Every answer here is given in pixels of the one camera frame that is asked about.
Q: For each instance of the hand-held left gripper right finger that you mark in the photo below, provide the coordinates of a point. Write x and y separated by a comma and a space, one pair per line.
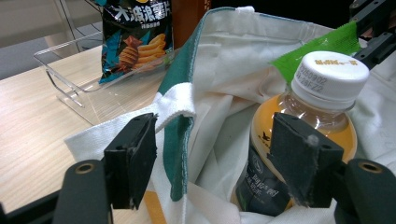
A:
302, 161

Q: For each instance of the beige wooden desk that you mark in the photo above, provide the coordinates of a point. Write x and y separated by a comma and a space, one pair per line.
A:
25, 18

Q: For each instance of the blue chip bag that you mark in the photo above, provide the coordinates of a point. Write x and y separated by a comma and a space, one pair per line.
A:
137, 40

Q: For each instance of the white canvas tote bag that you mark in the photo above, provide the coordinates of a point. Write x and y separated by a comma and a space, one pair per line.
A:
233, 62

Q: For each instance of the clear plastic container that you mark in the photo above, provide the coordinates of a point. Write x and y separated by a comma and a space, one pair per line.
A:
102, 99

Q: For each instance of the orange drink bottle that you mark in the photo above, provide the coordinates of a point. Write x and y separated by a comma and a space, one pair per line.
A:
330, 77

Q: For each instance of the brown carton box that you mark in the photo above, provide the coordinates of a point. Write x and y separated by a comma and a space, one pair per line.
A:
188, 21

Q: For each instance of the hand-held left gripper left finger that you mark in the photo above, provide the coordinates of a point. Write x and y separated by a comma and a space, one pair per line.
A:
134, 155

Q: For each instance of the green snack packet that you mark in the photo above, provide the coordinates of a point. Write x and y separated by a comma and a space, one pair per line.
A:
327, 46

